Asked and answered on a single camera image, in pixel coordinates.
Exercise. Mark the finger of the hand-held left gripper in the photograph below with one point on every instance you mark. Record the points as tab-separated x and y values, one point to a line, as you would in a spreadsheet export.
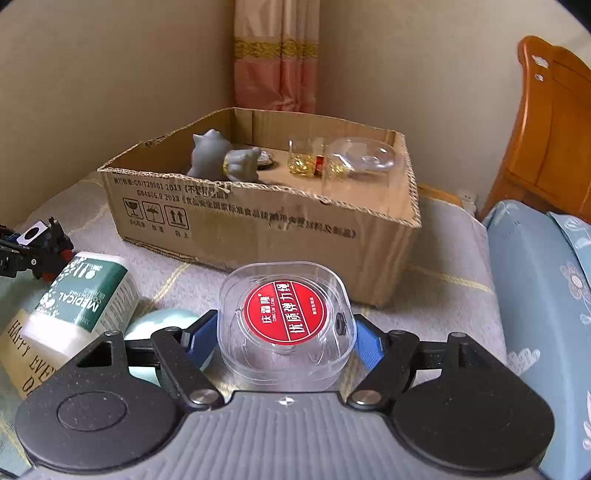
16	265
10	237

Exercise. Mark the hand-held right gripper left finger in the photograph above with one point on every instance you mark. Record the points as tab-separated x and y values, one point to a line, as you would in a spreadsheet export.
201	339

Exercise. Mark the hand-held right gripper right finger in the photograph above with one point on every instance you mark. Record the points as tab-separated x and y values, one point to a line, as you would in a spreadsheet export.
369	344

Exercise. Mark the black fidget cube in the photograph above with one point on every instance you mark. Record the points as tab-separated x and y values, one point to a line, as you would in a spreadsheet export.
34	233

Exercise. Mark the clear square box red label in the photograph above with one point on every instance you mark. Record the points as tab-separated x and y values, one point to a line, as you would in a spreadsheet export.
286	304

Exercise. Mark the brown cardboard box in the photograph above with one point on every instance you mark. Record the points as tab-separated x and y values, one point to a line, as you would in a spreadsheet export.
277	244

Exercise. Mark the clear plastic cup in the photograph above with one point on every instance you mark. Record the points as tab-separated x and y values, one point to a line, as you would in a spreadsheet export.
369	157

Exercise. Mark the grey cat figure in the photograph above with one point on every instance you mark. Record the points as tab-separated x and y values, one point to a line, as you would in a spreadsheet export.
207	152

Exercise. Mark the correction tape dispenser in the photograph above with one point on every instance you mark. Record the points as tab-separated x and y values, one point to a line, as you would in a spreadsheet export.
267	159

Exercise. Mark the clear bottle yellow capsules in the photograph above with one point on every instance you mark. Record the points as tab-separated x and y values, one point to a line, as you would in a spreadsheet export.
302	164

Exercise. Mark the mint green egg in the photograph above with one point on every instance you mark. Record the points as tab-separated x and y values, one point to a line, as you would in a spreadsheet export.
157	321

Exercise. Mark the checked grey green blanket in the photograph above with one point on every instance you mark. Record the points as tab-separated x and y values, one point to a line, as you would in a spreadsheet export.
184	277

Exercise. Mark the white jar green label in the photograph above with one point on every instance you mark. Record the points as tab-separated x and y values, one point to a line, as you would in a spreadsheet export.
87	295

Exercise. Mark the blue floral pillow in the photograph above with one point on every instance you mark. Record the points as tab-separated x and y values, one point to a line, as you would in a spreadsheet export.
575	230
531	286

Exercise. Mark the wooden bed headboard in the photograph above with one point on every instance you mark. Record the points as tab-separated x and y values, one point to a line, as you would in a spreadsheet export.
545	138

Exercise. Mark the pink patterned curtain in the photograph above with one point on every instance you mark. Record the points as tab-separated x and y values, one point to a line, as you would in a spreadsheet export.
277	55

